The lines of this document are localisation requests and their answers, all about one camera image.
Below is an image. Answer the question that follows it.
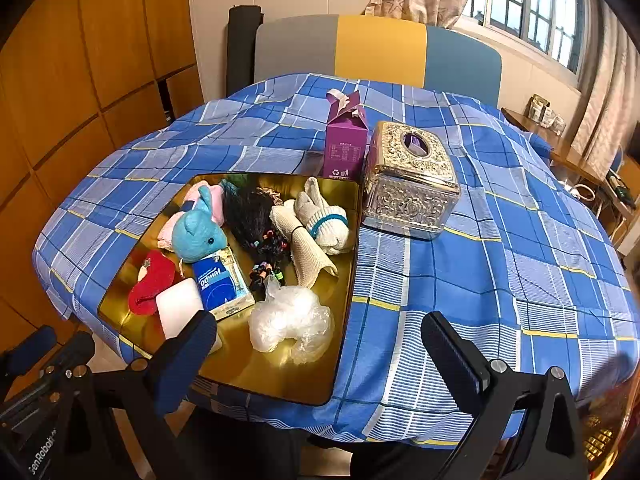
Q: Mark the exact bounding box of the colourful hair ties bundle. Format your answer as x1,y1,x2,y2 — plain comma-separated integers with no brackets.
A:
247,230,292,292

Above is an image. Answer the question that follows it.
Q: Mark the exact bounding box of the wooden wardrobe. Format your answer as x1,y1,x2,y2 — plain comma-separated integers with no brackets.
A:
0,0,206,396

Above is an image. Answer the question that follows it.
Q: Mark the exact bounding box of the beige striped curtain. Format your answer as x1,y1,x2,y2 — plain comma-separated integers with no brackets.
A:
570,0,640,171

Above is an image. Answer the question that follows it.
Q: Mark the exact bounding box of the blue plaid tablecloth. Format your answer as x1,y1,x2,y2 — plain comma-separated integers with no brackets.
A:
31,72,640,448

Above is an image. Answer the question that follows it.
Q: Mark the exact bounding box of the group of small jars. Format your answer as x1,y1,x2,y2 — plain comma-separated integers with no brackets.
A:
527,94,566,133

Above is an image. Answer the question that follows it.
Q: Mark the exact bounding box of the pink plush toy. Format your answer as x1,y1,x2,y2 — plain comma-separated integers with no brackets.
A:
157,182,223,251

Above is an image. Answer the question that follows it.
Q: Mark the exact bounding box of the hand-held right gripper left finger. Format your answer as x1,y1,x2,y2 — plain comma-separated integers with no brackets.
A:
92,310,218,480

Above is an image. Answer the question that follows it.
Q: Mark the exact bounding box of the red gold patterned object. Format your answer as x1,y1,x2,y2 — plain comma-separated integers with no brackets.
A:
575,360,638,473

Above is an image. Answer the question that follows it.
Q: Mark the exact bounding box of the beige knit bandage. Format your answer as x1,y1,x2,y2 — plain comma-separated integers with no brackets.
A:
270,200,339,289

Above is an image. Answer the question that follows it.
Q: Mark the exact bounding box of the wooden side desk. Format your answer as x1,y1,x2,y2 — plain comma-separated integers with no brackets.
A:
501,107,640,246

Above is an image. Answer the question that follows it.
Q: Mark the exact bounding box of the grey yellow blue sofa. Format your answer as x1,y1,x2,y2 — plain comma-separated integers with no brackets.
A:
254,14,502,106

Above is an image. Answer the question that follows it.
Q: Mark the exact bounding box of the white sock with teal stripe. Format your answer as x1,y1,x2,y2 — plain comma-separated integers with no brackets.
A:
292,176,349,257

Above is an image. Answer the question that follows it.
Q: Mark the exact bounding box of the white sponge block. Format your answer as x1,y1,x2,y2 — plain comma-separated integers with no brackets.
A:
155,277,223,356

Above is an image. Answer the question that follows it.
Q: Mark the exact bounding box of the silver embossed tissue box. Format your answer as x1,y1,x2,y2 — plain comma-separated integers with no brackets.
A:
361,121,461,241

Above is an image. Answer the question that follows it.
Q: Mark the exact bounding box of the clear plastic bag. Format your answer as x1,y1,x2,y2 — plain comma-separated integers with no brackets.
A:
248,275,335,365

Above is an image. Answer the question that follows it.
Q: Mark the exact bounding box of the white cable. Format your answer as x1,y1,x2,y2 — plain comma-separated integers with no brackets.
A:
565,182,601,206

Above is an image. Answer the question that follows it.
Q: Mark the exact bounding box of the black rolled mat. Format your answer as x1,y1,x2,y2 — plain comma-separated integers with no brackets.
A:
226,5,264,97

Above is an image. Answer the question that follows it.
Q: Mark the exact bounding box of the black hair piece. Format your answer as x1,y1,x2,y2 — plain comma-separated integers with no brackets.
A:
220,178,296,263

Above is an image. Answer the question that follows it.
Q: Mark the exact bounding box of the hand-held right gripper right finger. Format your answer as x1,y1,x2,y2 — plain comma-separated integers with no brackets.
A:
421,311,591,480

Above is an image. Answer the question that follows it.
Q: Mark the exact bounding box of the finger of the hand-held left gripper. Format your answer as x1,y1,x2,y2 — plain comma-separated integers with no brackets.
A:
50,332,96,378
0,325,57,378

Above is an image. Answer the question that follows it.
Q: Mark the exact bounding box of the blue tissue pack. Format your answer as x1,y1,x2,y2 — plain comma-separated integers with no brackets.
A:
191,252,256,321

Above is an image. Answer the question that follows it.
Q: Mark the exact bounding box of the purple carton box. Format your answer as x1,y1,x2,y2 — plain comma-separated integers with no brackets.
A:
322,88,370,181

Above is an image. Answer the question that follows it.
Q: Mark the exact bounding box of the dark elongated object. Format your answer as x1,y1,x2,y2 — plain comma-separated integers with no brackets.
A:
605,170,638,206

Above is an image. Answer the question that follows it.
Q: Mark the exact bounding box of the red plush toy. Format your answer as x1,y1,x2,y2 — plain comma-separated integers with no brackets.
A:
127,250,183,317

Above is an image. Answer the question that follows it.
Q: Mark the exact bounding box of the window with grille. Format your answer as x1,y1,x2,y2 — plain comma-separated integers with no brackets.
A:
462,0,588,73

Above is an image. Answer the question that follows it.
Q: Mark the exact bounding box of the gold tin tray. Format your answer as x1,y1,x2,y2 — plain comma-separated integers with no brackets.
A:
97,172,362,407

